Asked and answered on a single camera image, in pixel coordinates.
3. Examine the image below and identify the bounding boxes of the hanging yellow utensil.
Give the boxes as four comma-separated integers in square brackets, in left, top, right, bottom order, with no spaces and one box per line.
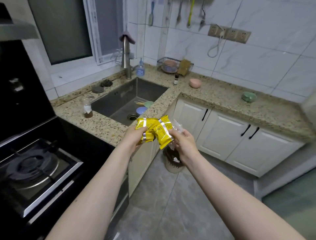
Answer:
[187,0,196,28]

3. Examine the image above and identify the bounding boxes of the range hood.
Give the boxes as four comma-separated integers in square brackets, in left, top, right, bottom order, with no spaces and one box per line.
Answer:
[0,2,40,41]

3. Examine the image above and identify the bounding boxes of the steel kitchen faucet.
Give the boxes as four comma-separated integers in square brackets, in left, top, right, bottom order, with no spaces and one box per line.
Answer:
[121,35,135,80]

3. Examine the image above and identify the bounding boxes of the person's right hand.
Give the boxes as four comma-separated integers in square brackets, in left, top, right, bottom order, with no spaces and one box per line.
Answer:
[168,129,202,167]

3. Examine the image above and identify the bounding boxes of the white cabinet door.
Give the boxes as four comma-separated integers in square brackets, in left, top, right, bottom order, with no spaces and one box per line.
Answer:
[172,99,212,139]
[128,138,161,197]
[196,110,253,162]
[225,128,304,178]

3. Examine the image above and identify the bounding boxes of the person's right forearm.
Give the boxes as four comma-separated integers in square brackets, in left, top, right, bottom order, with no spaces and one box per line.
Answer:
[182,154,307,240]

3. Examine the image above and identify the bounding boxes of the yellow snack packet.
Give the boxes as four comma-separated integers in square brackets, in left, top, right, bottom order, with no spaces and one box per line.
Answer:
[153,114,176,150]
[135,117,159,144]

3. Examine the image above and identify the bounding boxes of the green ceramic bowl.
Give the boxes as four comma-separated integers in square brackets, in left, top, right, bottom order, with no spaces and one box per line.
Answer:
[241,91,258,103]

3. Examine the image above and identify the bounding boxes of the pink bowl with purple rim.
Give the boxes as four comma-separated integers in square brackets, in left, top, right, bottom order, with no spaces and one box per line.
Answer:
[163,60,178,74]

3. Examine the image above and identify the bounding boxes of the round trash bin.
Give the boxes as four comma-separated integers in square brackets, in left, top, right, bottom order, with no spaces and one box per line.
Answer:
[163,146,186,174]

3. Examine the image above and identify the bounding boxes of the person's left hand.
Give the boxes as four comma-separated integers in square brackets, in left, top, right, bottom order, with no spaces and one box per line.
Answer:
[118,125,148,155]

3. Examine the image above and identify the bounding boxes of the stainless steel sink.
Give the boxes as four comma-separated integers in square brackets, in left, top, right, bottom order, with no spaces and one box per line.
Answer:
[91,77,170,127]

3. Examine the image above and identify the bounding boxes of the clear plastic wrapper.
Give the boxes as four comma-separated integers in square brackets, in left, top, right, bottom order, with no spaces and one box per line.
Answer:
[169,119,185,152]

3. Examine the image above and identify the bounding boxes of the blue dish soap bottle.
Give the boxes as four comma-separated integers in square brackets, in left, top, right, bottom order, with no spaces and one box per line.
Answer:
[136,58,145,77]

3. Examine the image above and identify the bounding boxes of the glass jar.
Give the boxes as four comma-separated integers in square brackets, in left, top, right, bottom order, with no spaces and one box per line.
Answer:
[82,97,94,119]

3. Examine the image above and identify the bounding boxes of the grey wall socket strip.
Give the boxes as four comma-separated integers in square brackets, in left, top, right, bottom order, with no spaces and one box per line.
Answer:
[208,24,252,44]

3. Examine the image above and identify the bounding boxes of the person's left forearm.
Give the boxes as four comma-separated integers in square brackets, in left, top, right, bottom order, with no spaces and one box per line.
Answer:
[46,145,137,240]

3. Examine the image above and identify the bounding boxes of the hanging metal tongs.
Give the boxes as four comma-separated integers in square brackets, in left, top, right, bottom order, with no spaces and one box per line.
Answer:
[198,0,207,31]

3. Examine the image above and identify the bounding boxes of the hanging grey brush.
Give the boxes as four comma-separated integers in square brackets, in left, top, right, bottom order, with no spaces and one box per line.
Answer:
[148,1,155,27]

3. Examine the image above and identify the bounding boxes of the hanging metal spatula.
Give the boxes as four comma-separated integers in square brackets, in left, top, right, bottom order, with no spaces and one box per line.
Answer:
[175,0,184,27]

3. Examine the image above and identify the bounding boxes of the white framed window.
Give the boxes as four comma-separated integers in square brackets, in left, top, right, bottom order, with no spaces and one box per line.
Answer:
[27,0,129,66]

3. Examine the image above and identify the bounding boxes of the yellow sponge holder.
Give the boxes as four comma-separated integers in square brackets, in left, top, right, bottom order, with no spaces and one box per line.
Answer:
[177,59,192,76]

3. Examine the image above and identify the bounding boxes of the black gas stove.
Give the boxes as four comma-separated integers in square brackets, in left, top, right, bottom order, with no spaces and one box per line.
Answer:
[0,40,129,240]

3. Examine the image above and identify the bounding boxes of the wire dish rack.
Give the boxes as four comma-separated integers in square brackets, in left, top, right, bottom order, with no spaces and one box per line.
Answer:
[157,57,194,75]

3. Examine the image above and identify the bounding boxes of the white power cable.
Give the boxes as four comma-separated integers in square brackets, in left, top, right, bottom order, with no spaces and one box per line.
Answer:
[208,24,226,58]

